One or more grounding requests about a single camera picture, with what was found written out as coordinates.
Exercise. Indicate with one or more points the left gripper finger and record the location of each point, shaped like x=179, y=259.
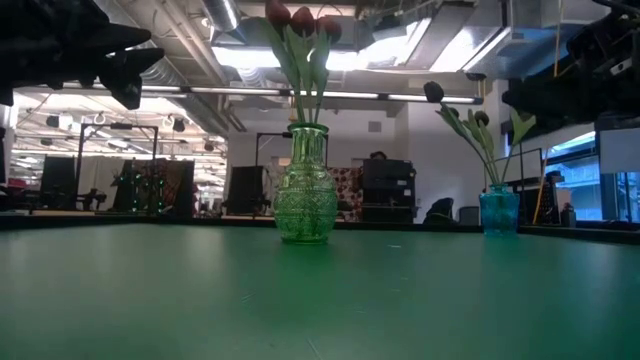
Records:
x=115, y=39
x=127, y=70

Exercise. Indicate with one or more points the green glass vase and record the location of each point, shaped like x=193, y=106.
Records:
x=306, y=205

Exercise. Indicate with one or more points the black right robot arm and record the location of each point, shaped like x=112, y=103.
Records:
x=610, y=45

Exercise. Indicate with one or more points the teal blue glass vase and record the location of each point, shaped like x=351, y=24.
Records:
x=499, y=210

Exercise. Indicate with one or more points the black pegboard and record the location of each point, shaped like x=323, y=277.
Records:
x=542, y=200

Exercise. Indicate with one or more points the ceiling light strip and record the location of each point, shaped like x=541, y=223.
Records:
x=235, y=91

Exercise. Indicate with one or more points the small dark bottle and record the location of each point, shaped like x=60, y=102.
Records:
x=567, y=215

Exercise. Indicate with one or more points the dark red rack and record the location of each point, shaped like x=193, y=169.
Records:
x=175, y=185

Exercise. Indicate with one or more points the black monitor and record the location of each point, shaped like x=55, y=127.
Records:
x=57, y=180

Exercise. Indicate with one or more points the grey bin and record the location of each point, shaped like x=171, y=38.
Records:
x=469, y=216

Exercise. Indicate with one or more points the dark office chair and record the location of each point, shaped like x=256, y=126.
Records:
x=440, y=210

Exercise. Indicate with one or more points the black panel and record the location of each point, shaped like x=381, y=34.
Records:
x=245, y=190

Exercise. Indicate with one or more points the black cabinet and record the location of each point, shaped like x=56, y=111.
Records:
x=392, y=190

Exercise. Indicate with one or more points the grey ceiling ventilation box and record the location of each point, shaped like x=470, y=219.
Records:
x=357, y=35

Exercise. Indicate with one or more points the red floral cloth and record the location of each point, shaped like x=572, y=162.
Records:
x=350, y=195

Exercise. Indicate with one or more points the green table mat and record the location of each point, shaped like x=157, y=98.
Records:
x=400, y=310

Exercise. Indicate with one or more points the tall black frame stand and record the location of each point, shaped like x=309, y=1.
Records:
x=120, y=126

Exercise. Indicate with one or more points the large silver ceiling duct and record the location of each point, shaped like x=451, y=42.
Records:
x=475, y=40

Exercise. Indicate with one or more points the round silver ceiling duct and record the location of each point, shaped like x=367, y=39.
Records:
x=222, y=15

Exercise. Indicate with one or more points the low black frame stand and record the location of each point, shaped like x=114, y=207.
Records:
x=272, y=134

